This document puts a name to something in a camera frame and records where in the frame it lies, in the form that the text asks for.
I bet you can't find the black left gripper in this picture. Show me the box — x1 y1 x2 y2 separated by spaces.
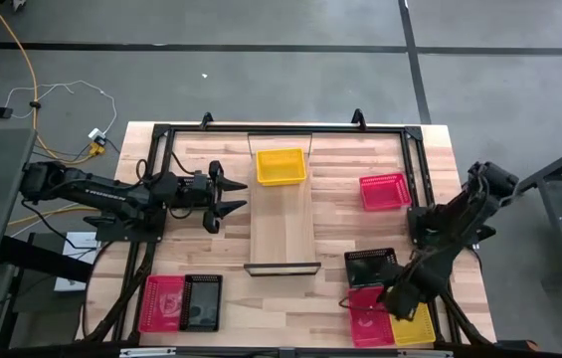
175 160 249 235

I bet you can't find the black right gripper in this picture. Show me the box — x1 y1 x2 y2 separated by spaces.
377 263 444 322

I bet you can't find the yellow plastic basket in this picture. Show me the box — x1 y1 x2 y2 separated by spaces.
255 147 308 187
389 301 438 347

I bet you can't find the red plastic basket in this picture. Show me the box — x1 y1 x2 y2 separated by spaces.
358 172 414 212
347 285 396 348
138 274 186 333

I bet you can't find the black plastic basket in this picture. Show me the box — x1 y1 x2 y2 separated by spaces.
343 247 399 289
179 273 224 333

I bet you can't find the white paper box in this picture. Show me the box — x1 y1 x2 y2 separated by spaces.
54 231 103 293

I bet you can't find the silver metal bar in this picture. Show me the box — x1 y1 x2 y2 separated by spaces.
118 346 455 358

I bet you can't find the black cable bundle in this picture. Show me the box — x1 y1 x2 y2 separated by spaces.
81 241 160 344
417 246 493 347

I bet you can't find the black metal rig frame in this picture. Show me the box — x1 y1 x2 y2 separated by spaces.
79 122 495 358

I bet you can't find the thin white cable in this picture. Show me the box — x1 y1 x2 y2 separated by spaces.
4 79 118 138

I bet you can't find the black metal table frame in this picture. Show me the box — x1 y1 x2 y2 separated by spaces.
508 133 562 299

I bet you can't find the yellow floor cable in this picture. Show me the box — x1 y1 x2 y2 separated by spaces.
0 0 105 228

